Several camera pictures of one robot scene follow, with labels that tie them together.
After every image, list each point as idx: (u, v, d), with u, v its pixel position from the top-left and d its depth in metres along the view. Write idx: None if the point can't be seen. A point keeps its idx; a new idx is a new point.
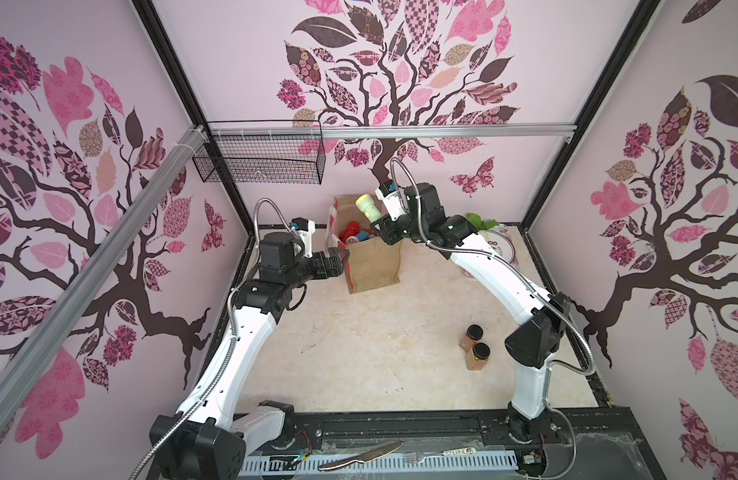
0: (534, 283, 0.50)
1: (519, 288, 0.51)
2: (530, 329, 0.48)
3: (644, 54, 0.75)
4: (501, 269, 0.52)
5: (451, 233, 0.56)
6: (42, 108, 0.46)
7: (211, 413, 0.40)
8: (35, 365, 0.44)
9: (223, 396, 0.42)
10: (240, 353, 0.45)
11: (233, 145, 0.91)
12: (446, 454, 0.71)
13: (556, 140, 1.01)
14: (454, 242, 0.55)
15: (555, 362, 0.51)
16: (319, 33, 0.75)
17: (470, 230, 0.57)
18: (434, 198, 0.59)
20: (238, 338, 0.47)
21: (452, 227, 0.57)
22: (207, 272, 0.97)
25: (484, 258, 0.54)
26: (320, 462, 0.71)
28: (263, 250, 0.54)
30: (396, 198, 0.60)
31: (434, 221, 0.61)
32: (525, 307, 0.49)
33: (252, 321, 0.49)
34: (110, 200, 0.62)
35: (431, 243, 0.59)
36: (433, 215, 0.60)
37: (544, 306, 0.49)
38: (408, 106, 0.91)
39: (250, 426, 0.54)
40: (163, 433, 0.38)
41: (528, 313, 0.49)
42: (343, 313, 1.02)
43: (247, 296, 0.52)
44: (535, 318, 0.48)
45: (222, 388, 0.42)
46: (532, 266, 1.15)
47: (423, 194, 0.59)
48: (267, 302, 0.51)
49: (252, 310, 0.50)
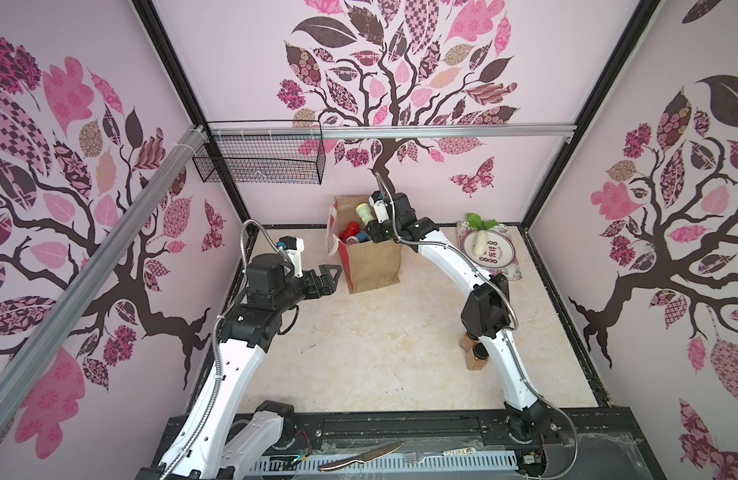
0: (478, 266, 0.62)
1: (466, 268, 0.63)
2: (472, 298, 0.59)
3: (644, 55, 0.75)
4: (454, 256, 0.65)
5: (418, 230, 0.70)
6: (42, 109, 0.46)
7: (195, 465, 0.38)
8: (35, 365, 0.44)
9: (207, 444, 0.40)
10: (225, 395, 0.43)
11: (233, 145, 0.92)
12: (446, 454, 0.71)
13: (556, 140, 1.01)
14: (420, 236, 0.69)
15: (509, 332, 0.65)
16: (319, 33, 0.75)
17: (433, 228, 0.71)
18: (406, 203, 0.74)
20: (223, 376, 0.44)
21: (419, 226, 0.71)
22: (207, 272, 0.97)
25: (441, 248, 0.67)
26: (321, 462, 0.71)
28: (251, 276, 0.51)
30: (382, 205, 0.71)
31: (406, 222, 0.76)
32: (470, 282, 0.61)
33: (238, 357, 0.46)
34: (110, 201, 0.62)
35: (402, 239, 0.74)
36: (405, 217, 0.75)
37: (485, 282, 0.61)
38: (407, 106, 0.91)
39: (243, 453, 0.52)
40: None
41: (471, 288, 0.61)
42: (344, 314, 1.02)
43: (233, 326, 0.49)
44: (475, 292, 0.59)
45: (205, 436, 0.40)
46: (532, 266, 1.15)
47: (397, 201, 0.73)
48: (254, 332, 0.48)
49: (240, 344, 0.47)
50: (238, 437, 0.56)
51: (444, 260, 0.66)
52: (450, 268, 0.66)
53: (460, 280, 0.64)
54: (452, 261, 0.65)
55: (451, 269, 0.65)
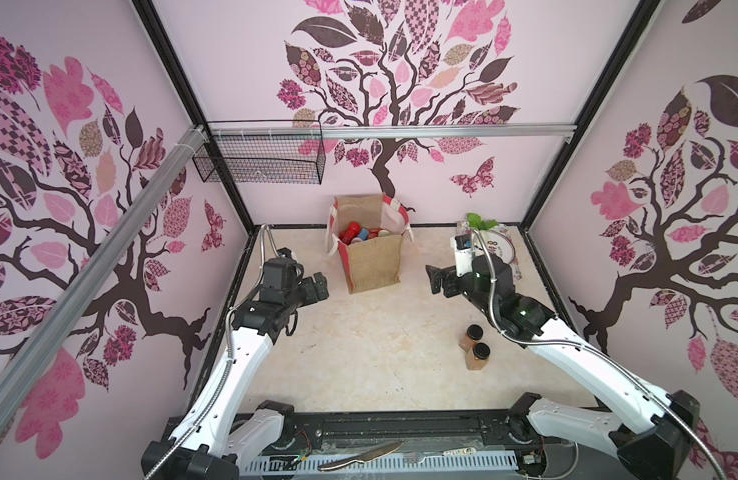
0: (645, 381, 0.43)
1: (628, 388, 0.43)
2: (647, 437, 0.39)
3: (643, 55, 0.75)
4: (599, 365, 0.45)
5: (525, 319, 0.52)
6: (42, 108, 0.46)
7: (204, 439, 0.39)
8: (34, 366, 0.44)
9: (216, 421, 0.41)
10: (235, 377, 0.45)
11: (234, 145, 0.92)
12: (446, 454, 0.71)
13: (556, 139, 1.00)
14: (531, 330, 0.50)
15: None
16: (319, 33, 0.75)
17: (545, 316, 0.52)
18: (508, 280, 0.51)
20: (234, 360, 0.46)
21: (526, 313, 0.52)
22: (207, 272, 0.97)
25: (571, 349, 0.48)
26: (321, 462, 0.71)
28: (266, 271, 0.56)
30: (467, 253, 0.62)
31: (507, 303, 0.55)
32: (642, 411, 0.41)
33: (248, 343, 0.48)
34: (110, 201, 0.62)
35: (506, 333, 0.53)
36: (507, 296, 0.54)
37: (664, 411, 0.40)
38: (408, 106, 0.91)
39: (245, 443, 0.52)
40: (155, 459, 0.37)
41: (647, 421, 0.40)
42: (344, 314, 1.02)
43: (245, 316, 0.52)
44: (657, 427, 0.39)
45: (214, 414, 0.41)
46: (532, 266, 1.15)
47: (498, 277, 0.52)
48: (265, 323, 0.51)
49: (250, 332, 0.50)
50: (238, 430, 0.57)
51: (583, 368, 0.46)
52: (596, 385, 0.45)
53: (619, 406, 0.43)
54: (605, 377, 0.44)
55: (599, 385, 0.45)
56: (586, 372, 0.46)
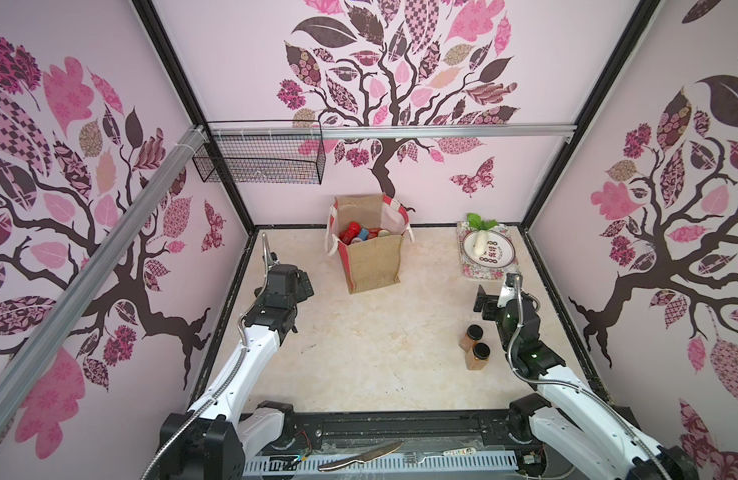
0: (635, 427, 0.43)
1: (618, 430, 0.46)
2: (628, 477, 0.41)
3: (643, 55, 0.75)
4: (594, 409, 0.49)
5: (535, 362, 0.59)
6: (42, 108, 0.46)
7: (222, 410, 0.42)
8: (34, 365, 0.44)
9: (232, 397, 0.44)
10: (249, 362, 0.49)
11: (234, 145, 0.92)
12: (446, 454, 0.71)
13: (556, 140, 1.01)
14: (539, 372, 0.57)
15: None
16: (319, 33, 0.75)
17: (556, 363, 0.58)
18: (535, 329, 0.58)
20: (248, 349, 0.51)
21: (537, 357, 0.60)
22: (207, 272, 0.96)
25: (571, 390, 0.53)
26: (321, 462, 0.71)
28: (271, 279, 0.62)
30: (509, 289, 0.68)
31: (525, 347, 0.62)
32: (626, 452, 0.43)
33: (259, 336, 0.54)
34: (110, 201, 0.62)
35: (516, 371, 0.62)
36: (528, 342, 0.61)
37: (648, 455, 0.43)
38: (408, 106, 0.91)
39: (249, 434, 0.53)
40: (172, 430, 0.39)
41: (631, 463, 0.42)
42: (344, 314, 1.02)
43: (256, 317, 0.58)
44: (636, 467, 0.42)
45: (231, 391, 0.45)
46: (532, 266, 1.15)
47: (526, 323, 0.59)
48: (274, 322, 0.57)
49: (262, 328, 0.56)
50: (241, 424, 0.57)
51: (579, 409, 0.51)
52: (590, 429, 0.49)
53: (607, 448, 0.46)
54: (597, 418, 0.48)
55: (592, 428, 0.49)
56: (581, 414, 0.50)
